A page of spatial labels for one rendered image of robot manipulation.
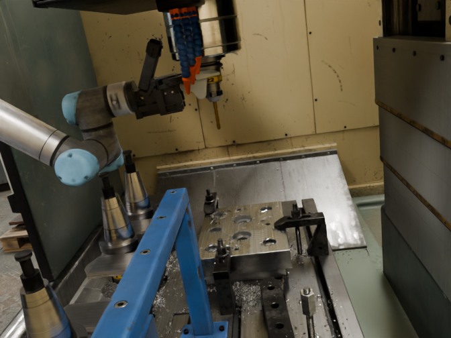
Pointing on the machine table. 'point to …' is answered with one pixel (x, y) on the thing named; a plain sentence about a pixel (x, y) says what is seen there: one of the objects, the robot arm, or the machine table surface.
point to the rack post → (195, 284)
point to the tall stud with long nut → (309, 308)
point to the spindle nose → (211, 29)
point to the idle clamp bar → (274, 326)
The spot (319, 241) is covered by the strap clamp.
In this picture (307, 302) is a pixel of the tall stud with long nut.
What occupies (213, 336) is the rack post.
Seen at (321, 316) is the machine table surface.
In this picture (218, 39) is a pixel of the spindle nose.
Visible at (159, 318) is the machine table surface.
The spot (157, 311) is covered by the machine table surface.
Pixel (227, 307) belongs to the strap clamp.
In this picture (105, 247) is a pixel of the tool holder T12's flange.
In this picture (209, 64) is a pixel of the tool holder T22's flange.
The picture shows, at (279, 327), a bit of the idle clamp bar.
